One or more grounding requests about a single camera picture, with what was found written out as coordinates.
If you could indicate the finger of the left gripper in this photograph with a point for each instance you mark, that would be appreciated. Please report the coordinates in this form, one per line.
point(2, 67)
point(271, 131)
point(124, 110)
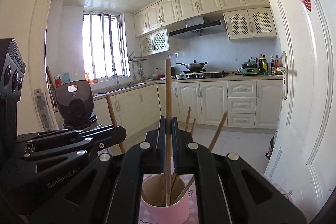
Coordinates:
point(102, 138)

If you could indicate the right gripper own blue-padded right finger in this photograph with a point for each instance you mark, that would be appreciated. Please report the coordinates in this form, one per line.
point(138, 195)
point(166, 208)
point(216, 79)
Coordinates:
point(228, 189)

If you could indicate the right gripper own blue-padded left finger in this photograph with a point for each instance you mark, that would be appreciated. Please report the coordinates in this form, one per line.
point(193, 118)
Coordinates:
point(109, 189)

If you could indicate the wooden chopstick six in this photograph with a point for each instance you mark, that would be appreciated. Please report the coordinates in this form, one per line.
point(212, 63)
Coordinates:
point(175, 180)

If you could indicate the wooden chopstick five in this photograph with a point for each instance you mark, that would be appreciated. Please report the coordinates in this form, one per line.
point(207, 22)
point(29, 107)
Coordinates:
point(211, 146)

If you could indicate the wooden chopstick four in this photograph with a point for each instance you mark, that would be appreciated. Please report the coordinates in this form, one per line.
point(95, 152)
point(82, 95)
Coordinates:
point(193, 126)

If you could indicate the wooden chopstick three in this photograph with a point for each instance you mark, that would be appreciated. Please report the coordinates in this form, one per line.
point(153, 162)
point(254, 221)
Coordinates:
point(187, 119)

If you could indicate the white kitchen door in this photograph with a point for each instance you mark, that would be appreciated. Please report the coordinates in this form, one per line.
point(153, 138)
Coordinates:
point(303, 158)

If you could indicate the kitchen window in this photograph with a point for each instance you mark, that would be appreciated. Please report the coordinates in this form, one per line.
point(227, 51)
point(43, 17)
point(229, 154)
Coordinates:
point(104, 47)

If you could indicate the pink checkered tablecloth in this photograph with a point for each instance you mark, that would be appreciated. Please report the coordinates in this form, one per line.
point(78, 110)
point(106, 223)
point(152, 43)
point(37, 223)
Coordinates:
point(145, 217)

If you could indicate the door strike plate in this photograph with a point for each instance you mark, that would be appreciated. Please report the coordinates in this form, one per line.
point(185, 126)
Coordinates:
point(43, 110)

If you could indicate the brown rice cooker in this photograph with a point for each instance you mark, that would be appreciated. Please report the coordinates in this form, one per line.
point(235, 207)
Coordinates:
point(75, 104)

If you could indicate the pink cylindrical cup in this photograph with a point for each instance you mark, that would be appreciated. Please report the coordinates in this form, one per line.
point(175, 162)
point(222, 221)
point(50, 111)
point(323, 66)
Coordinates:
point(154, 202)

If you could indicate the sink faucet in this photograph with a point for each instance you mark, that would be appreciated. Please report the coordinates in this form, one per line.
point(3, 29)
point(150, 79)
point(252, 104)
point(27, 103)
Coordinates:
point(116, 76)

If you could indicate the lower base cabinets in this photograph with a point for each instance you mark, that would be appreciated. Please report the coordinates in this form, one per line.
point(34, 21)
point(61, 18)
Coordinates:
point(253, 103)

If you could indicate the black kettle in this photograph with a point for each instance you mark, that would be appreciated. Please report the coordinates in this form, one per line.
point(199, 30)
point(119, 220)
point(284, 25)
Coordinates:
point(173, 72)

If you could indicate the gas stove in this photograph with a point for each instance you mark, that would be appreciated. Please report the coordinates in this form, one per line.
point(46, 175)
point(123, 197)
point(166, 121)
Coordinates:
point(188, 75)

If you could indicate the black wok with lid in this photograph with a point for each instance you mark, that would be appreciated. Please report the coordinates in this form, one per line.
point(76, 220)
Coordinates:
point(194, 66)

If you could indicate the green electric cooker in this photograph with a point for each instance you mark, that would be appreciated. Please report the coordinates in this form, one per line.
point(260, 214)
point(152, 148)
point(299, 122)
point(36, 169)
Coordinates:
point(249, 68)

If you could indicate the green bottle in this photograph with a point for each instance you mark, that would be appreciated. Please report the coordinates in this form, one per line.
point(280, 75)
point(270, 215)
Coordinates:
point(264, 65)

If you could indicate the dark sauce bottle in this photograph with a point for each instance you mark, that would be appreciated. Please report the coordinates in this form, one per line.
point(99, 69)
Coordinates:
point(272, 66)

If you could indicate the black range hood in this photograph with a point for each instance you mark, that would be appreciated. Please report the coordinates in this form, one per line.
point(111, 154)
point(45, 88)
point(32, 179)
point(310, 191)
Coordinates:
point(198, 30)

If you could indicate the wall utensil rack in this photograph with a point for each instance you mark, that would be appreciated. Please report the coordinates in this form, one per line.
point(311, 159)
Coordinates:
point(136, 65)

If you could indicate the door handle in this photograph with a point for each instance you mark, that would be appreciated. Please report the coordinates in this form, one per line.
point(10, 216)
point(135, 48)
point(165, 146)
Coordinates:
point(285, 71)

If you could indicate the upper wall cabinets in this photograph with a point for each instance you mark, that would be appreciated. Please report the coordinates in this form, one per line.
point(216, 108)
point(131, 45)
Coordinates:
point(243, 18)

